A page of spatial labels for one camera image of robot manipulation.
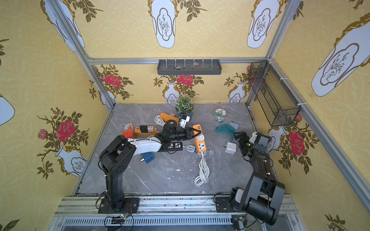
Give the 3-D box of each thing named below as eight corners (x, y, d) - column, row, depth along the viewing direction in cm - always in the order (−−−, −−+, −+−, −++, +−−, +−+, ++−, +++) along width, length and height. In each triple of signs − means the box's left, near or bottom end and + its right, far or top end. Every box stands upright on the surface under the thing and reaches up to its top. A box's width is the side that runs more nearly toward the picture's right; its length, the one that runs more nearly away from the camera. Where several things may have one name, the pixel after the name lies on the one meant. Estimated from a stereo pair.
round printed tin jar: (214, 123, 110) (216, 116, 104) (213, 115, 115) (214, 108, 109) (224, 123, 110) (226, 116, 104) (223, 115, 115) (225, 108, 109)
